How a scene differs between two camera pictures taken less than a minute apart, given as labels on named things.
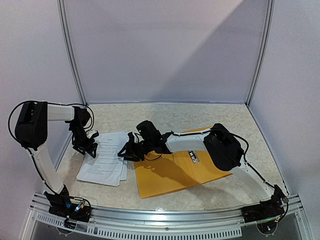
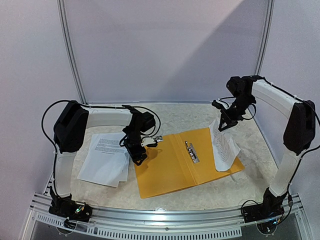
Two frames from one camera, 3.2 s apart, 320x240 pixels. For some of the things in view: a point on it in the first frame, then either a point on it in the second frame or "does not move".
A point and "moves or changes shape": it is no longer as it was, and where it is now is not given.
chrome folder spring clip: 193,155 does not move
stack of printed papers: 108,168 does not move
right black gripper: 135,148 → 228,116
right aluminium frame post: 271,7 does not move
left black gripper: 87,145 → 136,156
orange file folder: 159,172 does not move
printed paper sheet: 106,168 moves or changes shape
